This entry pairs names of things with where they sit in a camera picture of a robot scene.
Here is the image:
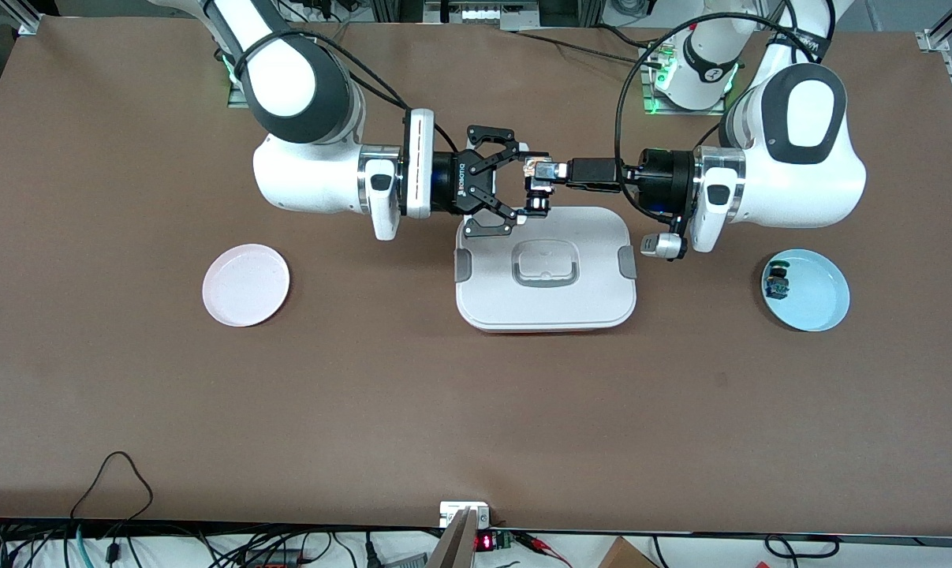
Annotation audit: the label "red clip leads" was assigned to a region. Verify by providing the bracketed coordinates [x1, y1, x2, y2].
[515, 532, 575, 568]

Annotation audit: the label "black green small part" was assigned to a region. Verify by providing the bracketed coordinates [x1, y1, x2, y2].
[764, 260, 792, 301]

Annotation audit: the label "aluminium camera mount profile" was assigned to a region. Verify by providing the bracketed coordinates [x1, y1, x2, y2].
[427, 508, 478, 568]

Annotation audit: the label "brown cardboard box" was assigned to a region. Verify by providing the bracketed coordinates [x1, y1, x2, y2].
[598, 536, 659, 568]

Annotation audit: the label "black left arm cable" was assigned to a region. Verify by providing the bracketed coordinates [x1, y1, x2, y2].
[614, 14, 835, 237]

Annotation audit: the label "aluminium frame profile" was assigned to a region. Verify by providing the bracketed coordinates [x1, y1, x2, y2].
[916, 0, 952, 54]
[0, 0, 41, 36]

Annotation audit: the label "thin black looped cable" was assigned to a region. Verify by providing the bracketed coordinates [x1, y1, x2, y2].
[69, 450, 155, 525]

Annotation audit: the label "pink round plate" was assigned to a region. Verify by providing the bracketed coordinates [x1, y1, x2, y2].
[202, 244, 291, 328]

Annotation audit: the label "orange push-button switch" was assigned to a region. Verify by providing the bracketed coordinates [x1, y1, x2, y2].
[521, 155, 559, 219]

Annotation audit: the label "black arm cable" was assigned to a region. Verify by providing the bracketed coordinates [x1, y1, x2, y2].
[235, 30, 461, 155]
[614, 14, 835, 237]

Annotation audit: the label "light blue round plate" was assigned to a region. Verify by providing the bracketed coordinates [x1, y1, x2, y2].
[761, 248, 851, 332]

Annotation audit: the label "black base cable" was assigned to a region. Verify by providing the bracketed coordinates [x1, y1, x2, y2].
[503, 30, 670, 68]

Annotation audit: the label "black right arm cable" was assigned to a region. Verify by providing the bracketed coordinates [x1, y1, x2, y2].
[235, 30, 461, 155]

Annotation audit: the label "white lidded lunch box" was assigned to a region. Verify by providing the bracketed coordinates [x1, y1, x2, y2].
[454, 206, 638, 334]

